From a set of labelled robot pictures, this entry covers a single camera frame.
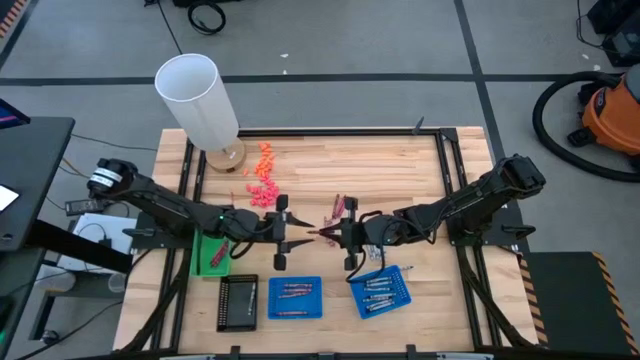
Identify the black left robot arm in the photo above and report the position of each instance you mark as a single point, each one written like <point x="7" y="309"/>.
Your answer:
<point x="165" y="205"/>

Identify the black hazard-striped floor mat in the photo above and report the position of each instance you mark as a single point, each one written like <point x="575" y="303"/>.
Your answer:
<point x="575" y="300"/>

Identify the green plastic basket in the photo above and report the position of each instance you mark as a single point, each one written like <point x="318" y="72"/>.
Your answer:
<point x="202" y="265"/>

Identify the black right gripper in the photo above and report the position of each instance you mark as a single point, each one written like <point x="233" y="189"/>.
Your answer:
<point x="352" y="232"/>

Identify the round wooden lamp base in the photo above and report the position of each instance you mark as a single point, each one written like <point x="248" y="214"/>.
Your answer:
<point x="230" y="160"/>

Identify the black clamp lever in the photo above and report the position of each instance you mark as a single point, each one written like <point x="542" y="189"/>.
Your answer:
<point x="419" y="125"/>

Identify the black slotted plastic basket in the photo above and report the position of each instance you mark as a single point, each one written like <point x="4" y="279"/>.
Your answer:
<point x="235" y="305"/>

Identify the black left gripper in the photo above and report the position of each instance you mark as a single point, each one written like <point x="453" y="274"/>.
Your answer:
<point x="281" y="235"/>

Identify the white crayon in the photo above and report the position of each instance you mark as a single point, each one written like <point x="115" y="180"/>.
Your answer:
<point x="378" y="279"/>
<point x="372" y="308"/>
<point x="377" y="288"/>
<point x="377" y="251"/>
<point x="380" y="303"/>
<point x="370" y="252"/>

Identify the pink earplug pile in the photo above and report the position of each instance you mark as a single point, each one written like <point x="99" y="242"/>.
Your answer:
<point x="265" y="195"/>

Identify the clear plastic cup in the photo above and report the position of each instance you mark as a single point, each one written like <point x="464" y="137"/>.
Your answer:
<point x="116" y="282"/>

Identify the black desk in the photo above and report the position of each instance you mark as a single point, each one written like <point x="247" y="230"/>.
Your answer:
<point x="30" y="165"/>

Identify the black metal table frame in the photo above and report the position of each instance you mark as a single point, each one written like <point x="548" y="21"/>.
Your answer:
<point x="350" y="133"/>

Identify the hazard-striped floor tape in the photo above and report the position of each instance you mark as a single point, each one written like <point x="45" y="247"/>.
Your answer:
<point x="12" y="15"/>

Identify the white box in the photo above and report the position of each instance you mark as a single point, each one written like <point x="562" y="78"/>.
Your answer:
<point x="95" y="230"/>

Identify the orange earplug pile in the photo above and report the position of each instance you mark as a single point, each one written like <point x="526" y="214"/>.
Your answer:
<point x="264" y="162"/>

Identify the blue slotted plastic basket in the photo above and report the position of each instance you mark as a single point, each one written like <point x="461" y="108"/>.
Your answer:
<point x="400" y="290"/>
<point x="277" y="305"/>

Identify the white cylindrical lamp shade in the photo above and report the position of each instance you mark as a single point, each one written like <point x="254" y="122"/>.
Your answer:
<point x="200" y="100"/>

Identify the orange shop vacuum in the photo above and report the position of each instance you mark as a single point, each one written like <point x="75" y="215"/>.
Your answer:
<point x="538" y="117"/>
<point x="615" y="115"/>

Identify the red crayon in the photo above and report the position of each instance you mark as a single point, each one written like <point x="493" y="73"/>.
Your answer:
<point x="223" y="250"/>
<point x="217" y="255"/>

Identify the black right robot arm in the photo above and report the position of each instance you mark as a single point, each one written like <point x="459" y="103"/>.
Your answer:
<point x="465" y="205"/>

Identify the black equipment cases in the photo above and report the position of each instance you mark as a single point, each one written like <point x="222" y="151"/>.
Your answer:
<point x="620" y="30"/>

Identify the dark monitor screen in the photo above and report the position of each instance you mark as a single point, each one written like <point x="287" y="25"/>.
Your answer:
<point x="10" y="115"/>

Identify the black power adapter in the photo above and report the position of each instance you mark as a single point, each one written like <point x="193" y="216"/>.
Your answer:
<point x="85" y="206"/>

